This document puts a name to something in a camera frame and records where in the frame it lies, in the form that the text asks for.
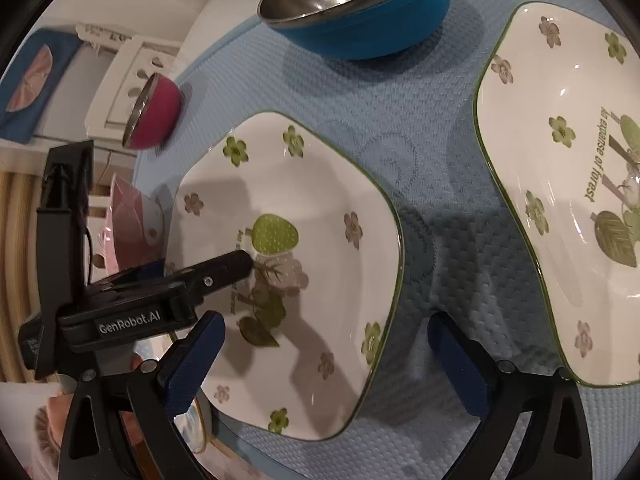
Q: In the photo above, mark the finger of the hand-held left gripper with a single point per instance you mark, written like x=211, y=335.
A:
x=220, y=267
x=135, y=275

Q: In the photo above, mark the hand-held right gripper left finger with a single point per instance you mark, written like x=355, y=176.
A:
x=192, y=365

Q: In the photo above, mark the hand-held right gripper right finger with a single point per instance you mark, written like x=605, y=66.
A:
x=457, y=360

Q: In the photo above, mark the light pink steel bowl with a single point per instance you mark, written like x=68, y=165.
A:
x=130, y=225

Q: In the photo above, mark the small white floral plate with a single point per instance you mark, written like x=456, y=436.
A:
x=325, y=185

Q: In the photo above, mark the magenta steel bowl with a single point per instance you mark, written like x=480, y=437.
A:
x=161, y=115

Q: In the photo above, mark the large white floral plate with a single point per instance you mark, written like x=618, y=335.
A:
x=550, y=85

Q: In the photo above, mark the blue steel bowl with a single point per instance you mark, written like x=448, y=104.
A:
x=390, y=25

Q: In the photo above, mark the gold rimmed glass plate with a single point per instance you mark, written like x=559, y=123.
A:
x=200, y=425

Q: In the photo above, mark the blue cloth with pink print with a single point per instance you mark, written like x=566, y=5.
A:
x=27, y=110

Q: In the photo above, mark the grey cabinet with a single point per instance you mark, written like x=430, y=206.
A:
x=70, y=95

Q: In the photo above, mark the white dining chair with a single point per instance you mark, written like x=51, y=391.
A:
x=120, y=75

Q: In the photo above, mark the light blue textured placemat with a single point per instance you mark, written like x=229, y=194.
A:
x=425, y=135

